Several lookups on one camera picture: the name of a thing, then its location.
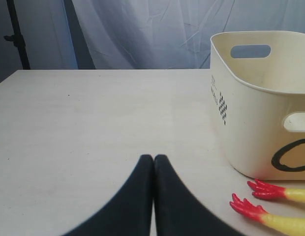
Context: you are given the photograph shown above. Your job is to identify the headless yellow rubber chicken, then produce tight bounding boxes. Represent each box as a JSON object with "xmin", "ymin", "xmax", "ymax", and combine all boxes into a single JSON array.
[{"xmin": 229, "ymin": 179, "xmax": 305, "ymax": 236}]

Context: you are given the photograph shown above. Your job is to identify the black light stand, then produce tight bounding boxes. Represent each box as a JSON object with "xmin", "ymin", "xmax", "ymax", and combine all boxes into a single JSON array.
[{"xmin": 4, "ymin": 0, "xmax": 31, "ymax": 70}]

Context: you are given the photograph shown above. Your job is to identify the cream bin marked O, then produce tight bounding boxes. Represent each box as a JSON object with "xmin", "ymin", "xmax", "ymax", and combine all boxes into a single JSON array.
[{"xmin": 210, "ymin": 30, "xmax": 305, "ymax": 180}]

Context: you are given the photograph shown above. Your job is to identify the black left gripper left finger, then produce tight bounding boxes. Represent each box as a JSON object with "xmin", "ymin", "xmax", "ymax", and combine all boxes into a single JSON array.
[{"xmin": 65, "ymin": 154, "xmax": 154, "ymax": 236}]

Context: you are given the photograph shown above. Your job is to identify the white backdrop curtain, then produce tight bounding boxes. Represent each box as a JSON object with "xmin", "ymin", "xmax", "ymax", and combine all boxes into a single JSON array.
[{"xmin": 63, "ymin": 0, "xmax": 305, "ymax": 69}]

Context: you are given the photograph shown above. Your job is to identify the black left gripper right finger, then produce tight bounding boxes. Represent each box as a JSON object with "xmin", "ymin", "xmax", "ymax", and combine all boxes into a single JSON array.
[{"xmin": 154, "ymin": 154, "xmax": 238, "ymax": 236}]

